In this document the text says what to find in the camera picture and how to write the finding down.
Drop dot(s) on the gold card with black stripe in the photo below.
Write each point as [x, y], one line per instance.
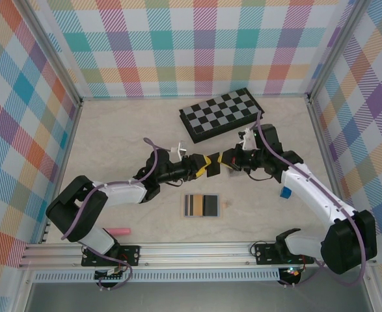
[198, 205]

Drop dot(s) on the long aluminium base rail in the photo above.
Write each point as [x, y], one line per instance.
[194, 253]

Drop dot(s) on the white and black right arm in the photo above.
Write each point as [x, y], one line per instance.
[314, 191]

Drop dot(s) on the small circuit board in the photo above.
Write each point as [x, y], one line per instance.
[112, 280]
[291, 274]

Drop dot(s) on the pink cylinder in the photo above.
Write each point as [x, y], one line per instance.
[119, 231]

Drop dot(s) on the black and grey chessboard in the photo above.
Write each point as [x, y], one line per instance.
[221, 112]

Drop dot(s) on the aluminium table side rail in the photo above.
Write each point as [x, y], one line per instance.
[321, 136]
[63, 162]

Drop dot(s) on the aluminium frame post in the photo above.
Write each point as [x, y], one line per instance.
[334, 48]
[56, 48]

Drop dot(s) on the beige leather card holder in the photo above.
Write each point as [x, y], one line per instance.
[201, 217]

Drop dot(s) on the blue toy block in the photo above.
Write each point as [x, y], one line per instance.
[285, 192]

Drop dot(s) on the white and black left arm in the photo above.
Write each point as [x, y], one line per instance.
[122, 193]

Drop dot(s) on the black credit card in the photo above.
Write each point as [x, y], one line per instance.
[214, 169]
[211, 205]

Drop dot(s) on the thin aluminium cross rail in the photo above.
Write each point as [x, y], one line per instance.
[194, 97]

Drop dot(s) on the grey metal shelf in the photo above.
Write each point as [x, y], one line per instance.
[194, 299]

